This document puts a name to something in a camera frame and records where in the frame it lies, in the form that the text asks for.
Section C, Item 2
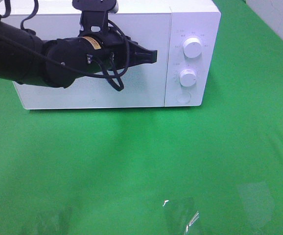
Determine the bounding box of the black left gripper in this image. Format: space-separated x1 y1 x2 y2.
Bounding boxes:
99 26 158 71

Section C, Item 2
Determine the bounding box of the white microwave door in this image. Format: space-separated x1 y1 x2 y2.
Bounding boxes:
14 13 171 110

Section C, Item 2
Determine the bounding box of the white dial knob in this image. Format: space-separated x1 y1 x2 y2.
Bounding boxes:
183 37 202 59
179 69 197 87

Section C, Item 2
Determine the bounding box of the round white door button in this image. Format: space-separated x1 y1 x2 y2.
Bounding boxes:
176 92 191 104

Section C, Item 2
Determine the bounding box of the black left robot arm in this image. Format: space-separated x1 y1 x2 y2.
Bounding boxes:
0 15 157 91

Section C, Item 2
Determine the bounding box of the white microwave oven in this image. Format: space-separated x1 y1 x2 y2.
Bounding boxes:
0 0 221 107

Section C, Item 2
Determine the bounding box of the green table cover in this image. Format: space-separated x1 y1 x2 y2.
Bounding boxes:
0 0 283 235

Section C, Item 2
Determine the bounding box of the clear tape patch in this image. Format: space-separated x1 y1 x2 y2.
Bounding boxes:
162 197 203 235

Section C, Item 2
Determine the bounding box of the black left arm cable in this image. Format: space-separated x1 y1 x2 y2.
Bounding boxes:
0 0 132 93

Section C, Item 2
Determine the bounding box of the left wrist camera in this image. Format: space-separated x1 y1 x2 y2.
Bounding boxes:
72 0 118 36

